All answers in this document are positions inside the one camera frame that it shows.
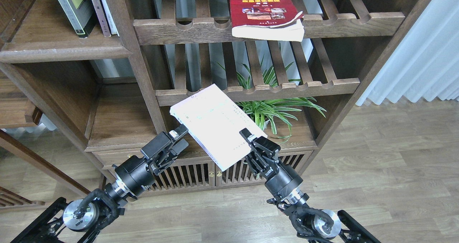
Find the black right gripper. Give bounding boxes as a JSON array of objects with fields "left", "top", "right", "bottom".
[{"left": 239, "top": 128, "right": 303, "bottom": 202}]

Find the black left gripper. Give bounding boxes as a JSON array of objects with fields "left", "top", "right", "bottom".
[{"left": 113, "top": 125, "right": 189, "bottom": 200}]

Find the pale lavender cover book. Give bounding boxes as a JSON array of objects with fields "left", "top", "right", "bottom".
[{"left": 170, "top": 84, "right": 267, "bottom": 171}]

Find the black yellow-green cover book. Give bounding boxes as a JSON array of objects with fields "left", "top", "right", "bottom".
[{"left": 58, "top": 0, "right": 96, "bottom": 38}]

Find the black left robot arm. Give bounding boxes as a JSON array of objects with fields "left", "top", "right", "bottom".
[{"left": 13, "top": 125, "right": 188, "bottom": 243}]

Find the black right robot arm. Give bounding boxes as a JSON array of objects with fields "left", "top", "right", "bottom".
[{"left": 240, "top": 128, "right": 378, "bottom": 243}]

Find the white plant pot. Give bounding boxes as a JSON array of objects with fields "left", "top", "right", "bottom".
[{"left": 258, "top": 119, "right": 270, "bottom": 131}]

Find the green spider plant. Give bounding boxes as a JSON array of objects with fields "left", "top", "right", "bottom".
[{"left": 236, "top": 64, "right": 326, "bottom": 143}]

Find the dark wooden bookshelf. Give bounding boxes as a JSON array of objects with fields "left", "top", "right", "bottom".
[{"left": 1, "top": 0, "right": 431, "bottom": 179}]

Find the white spine upright book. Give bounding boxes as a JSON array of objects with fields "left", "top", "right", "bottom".
[{"left": 101, "top": 0, "right": 119, "bottom": 36}]

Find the red cover book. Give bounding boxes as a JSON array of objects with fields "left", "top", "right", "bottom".
[{"left": 229, "top": 0, "right": 305, "bottom": 42}]

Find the wooden side furniture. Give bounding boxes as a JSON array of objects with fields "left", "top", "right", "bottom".
[{"left": 0, "top": 73, "right": 100, "bottom": 207}]

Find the white pleated curtain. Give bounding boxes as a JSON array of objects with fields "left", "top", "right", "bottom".
[{"left": 356, "top": 0, "right": 459, "bottom": 106}]

